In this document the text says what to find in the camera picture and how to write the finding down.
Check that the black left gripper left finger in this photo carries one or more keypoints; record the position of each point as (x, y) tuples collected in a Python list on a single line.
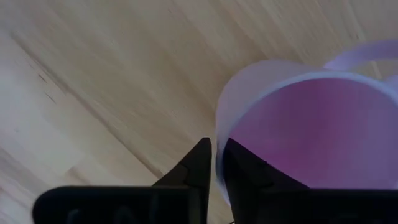
[(124, 205)]

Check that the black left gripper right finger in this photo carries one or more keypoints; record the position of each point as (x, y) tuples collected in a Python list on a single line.
[(280, 205)]

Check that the pink plastic mug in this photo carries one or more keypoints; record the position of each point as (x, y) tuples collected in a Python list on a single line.
[(311, 130)]

